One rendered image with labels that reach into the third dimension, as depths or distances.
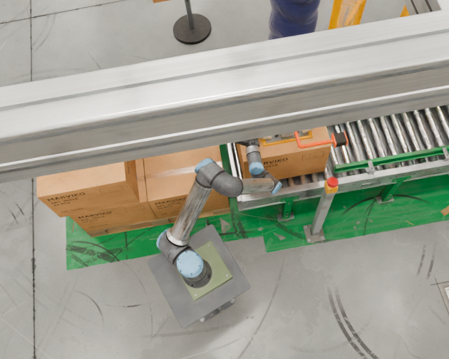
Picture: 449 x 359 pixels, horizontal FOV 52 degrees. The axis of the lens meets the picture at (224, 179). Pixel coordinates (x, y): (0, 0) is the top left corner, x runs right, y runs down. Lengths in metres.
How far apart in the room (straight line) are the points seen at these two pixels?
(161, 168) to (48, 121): 2.97
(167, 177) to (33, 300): 1.50
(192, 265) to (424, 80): 2.23
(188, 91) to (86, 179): 2.66
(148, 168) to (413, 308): 2.28
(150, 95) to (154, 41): 4.42
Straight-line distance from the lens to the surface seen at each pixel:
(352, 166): 3.46
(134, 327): 3.83
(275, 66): 0.61
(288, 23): 2.27
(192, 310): 2.99
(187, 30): 4.99
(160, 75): 0.61
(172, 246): 2.80
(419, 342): 3.89
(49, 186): 3.29
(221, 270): 2.99
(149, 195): 3.49
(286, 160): 3.18
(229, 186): 2.44
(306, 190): 3.39
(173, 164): 3.56
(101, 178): 3.19
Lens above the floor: 3.69
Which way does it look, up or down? 65 degrees down
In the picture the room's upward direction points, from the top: 9 degrees counter-clockwise
